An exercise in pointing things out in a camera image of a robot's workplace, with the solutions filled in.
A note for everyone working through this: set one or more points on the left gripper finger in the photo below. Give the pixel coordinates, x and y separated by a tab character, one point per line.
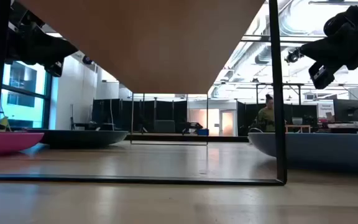
68	49

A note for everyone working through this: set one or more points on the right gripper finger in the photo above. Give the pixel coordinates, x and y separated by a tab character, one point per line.
314	51

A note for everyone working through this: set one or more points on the teal green plate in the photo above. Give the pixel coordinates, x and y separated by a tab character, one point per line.
82	139

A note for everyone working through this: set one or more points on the magenta pink plate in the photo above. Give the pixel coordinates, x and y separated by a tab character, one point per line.
14	143

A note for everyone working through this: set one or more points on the blue plate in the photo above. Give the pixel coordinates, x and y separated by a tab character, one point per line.
322	149

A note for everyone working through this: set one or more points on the black background robot arm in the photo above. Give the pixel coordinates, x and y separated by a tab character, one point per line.
193	126

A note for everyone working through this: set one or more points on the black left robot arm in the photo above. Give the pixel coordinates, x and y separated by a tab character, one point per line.
17	40

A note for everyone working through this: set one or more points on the ceiling light panel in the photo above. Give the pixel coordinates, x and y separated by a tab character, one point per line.
54	35

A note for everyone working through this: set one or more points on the black ceiling spotlight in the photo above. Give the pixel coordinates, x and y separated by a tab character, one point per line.
292	56

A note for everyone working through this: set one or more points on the large window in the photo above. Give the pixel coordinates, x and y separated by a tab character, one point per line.
26	93

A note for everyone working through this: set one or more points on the white printed sign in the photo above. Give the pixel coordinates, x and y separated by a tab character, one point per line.
325	109

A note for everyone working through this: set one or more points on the black computer monitor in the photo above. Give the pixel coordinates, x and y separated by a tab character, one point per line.
346	110

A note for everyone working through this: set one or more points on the black tripod stand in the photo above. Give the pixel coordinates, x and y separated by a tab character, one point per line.
72	121

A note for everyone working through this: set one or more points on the pale bowl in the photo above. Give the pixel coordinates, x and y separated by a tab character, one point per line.
297	121

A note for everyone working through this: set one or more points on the black room divider panels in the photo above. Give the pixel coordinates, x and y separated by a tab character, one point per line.
247	115
110	112

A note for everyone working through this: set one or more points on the small wooden table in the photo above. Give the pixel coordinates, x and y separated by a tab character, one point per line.
298	126

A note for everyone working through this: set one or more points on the cluttered work desk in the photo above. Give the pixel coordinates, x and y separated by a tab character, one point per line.
346	127

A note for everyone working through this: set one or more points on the yellow object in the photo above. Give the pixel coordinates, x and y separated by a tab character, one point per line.
4	123

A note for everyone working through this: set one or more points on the person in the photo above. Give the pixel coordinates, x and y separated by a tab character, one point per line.
266	118

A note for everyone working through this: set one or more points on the dark blue round object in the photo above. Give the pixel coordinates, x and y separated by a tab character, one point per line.
253	130

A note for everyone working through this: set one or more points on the lit doorway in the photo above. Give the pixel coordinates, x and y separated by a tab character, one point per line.
227	123

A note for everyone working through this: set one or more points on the grey chair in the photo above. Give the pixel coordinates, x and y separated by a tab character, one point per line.
164	127

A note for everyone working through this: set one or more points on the blue storage bin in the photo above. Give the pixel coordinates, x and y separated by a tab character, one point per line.
203	132

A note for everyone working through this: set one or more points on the wooden shelf with black frame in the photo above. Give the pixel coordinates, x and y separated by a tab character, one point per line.
151	46

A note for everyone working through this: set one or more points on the black aluminium rig frame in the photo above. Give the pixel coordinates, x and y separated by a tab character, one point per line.
228	138

